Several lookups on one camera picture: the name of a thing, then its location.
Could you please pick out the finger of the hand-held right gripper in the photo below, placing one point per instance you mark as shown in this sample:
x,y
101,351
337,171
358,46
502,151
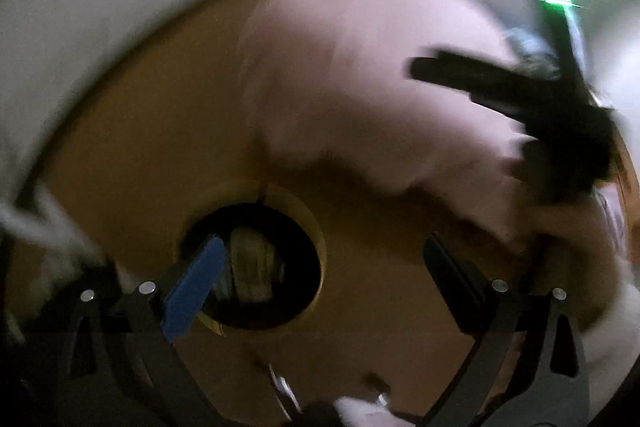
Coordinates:
x,y
460,82
480,64

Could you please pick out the white plastic sheet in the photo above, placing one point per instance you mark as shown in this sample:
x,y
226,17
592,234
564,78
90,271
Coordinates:
x,y
45,227

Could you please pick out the pink fleece clothing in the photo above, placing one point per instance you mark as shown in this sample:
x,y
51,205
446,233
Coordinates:
x,y
360,67

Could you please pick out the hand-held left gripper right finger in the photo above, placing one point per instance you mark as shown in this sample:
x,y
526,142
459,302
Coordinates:
x,y
452,287

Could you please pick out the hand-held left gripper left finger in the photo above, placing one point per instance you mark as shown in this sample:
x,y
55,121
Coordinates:
x,y
192,289

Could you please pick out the person's right hand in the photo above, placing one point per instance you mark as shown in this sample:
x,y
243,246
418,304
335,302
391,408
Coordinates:
x,y
580,252

